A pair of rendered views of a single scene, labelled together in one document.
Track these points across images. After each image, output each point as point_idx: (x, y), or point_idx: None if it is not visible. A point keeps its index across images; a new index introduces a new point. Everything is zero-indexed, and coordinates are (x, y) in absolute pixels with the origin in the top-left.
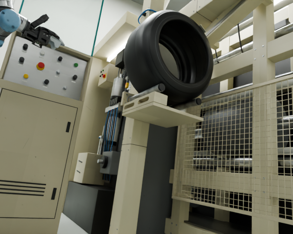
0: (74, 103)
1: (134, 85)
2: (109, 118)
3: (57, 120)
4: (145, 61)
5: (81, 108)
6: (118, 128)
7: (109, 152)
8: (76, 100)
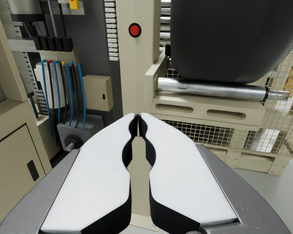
0: (14, 120)
1: (191, 74)
2: (38, 69)
3: (8, 184)
4: (277, 56)
5: (32, 118)
6: (66, 82)
7: (79, 131)
8: (0, 100)
